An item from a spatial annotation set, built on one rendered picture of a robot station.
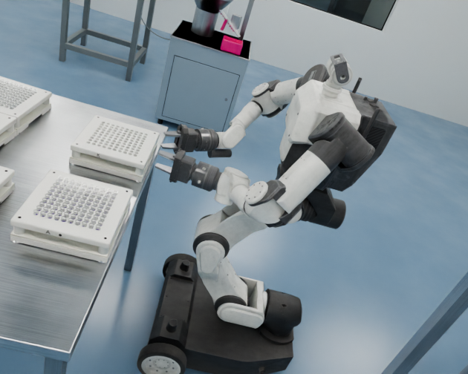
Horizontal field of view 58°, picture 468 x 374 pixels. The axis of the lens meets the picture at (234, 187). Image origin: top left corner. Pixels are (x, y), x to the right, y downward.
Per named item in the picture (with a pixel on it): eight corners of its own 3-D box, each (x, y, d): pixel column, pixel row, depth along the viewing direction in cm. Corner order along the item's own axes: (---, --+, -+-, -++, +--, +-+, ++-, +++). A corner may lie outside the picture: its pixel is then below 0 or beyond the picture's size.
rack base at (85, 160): (156, 148, 162) (157, 142, 160) (141, 182, 141) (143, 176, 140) (93, 130, 159) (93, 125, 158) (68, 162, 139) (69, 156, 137)
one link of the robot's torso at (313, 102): (341, 165, 167) (382, 81, 147) (357, 217, 138) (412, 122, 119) (270, 145, 163) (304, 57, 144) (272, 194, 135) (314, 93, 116)
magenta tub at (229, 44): (219, 50, 320) (222, 38, 315) (221, 45, 330) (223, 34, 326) (239, 56, 322) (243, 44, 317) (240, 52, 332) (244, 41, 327)
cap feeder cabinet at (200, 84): (151, 124, 355) (169, 35, 314) (165, 99, 402) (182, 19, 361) (223, 145, 361) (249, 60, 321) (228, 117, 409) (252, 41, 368)
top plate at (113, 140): (159, 136, 159) (160, 132, 158) (143, 170, 139) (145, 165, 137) (94, 119, 156) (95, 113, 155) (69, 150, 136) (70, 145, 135)
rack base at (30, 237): (10, 240, 106) (10, 233, 104) (49, 187, 126) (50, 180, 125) (106, 263, 109) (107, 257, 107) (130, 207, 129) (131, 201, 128)
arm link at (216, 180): (198, 196, 140) (230, 208, 140) (209, 166, 138) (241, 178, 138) (203, 190, 151) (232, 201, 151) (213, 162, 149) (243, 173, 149)
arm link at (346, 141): (329, 176, 123) (362, 143, 123) (341, 181, 115) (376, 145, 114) (303, 149, 121) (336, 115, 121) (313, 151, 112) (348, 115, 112)
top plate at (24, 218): (10, 225, 103) (10, 220, 102) (50, 174, 123) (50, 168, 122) (108, 249, 106) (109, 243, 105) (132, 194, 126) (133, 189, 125)
